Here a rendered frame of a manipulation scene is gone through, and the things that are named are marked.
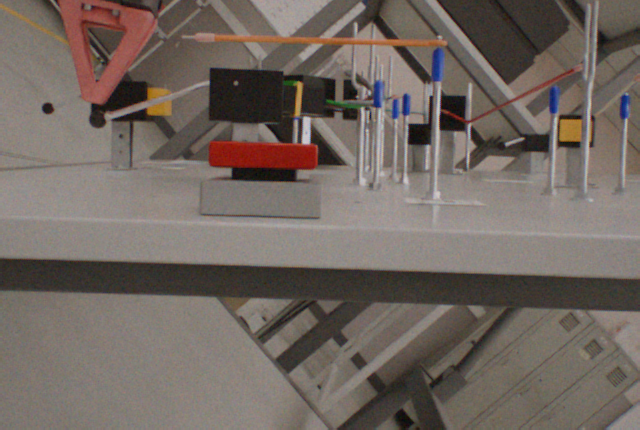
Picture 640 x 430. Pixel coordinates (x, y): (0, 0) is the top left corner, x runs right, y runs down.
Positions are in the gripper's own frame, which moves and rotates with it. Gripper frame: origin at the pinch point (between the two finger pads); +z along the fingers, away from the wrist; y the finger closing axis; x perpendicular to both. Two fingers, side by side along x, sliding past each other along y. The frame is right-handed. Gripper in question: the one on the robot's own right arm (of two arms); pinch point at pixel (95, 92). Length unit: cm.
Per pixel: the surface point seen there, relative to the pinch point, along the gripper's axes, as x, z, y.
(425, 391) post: -49, 35, 67
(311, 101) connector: -16.3, -2.4, -1.1
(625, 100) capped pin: -42.7, -8.0, 3.0
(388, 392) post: -46, 40, 82
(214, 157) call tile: -10.4, 3.0, -27.1
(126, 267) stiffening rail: -6.3, 10.4, -15.9
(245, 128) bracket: -11.7, 0.6, -0.7
